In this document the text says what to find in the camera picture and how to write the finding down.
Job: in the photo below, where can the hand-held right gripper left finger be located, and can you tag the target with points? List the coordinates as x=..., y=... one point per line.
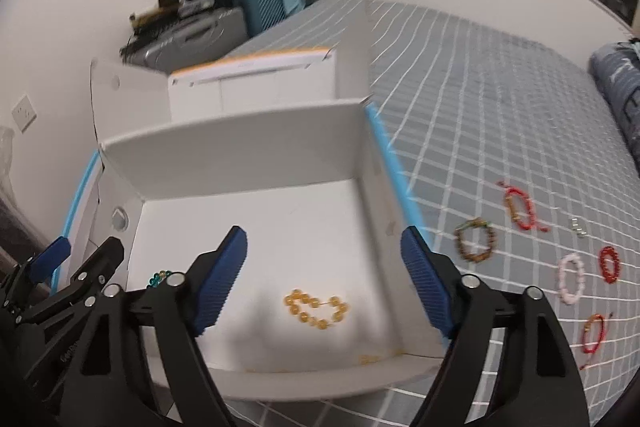
x=222, y=287

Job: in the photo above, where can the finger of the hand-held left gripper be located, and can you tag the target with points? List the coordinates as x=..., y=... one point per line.
x=97, y=264
x=50, y=257

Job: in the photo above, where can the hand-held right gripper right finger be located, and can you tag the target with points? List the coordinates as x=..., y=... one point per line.
x=425, y=287

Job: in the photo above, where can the white cardboard box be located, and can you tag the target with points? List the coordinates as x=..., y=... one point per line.
x=300, y=227

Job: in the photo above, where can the small silver beads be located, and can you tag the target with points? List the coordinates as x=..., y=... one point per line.
x=577, y=223

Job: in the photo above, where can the grey checked bed sheet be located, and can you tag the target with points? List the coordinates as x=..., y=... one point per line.
x=475, y=107

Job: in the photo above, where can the dark grey suitcase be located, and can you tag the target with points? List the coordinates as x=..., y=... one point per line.
x=150, y=57

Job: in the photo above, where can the silver suitcase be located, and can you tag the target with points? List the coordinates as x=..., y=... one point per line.
x=215, y=29

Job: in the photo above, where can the brown flat box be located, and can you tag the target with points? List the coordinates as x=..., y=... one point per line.
x=155, y=9

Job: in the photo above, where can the teal suitcase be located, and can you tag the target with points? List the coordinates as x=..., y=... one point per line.
x=260, y=2

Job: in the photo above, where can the white wall socket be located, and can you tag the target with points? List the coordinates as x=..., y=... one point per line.
x=24, y=112

